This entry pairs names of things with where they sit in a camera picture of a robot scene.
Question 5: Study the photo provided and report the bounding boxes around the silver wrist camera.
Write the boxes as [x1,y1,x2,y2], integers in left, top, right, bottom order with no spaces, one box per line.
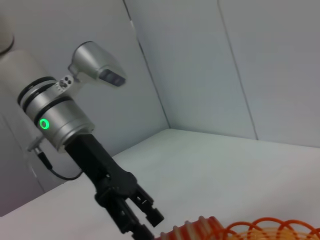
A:
[56,40,127,91]

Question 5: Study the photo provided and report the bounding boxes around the black cable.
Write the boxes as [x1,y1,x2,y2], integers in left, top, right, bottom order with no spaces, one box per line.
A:
[26,139,84,181]

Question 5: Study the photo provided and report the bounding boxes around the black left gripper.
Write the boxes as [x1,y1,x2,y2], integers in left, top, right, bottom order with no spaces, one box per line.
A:
[64,133,165,240]

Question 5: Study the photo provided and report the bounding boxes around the orange wire basket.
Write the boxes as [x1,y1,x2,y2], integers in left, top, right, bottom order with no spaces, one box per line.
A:
[221,216,320,240]

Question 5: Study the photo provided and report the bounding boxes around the orange white striped toy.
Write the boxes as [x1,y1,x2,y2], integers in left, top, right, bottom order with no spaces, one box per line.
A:
[159,215,227,240]

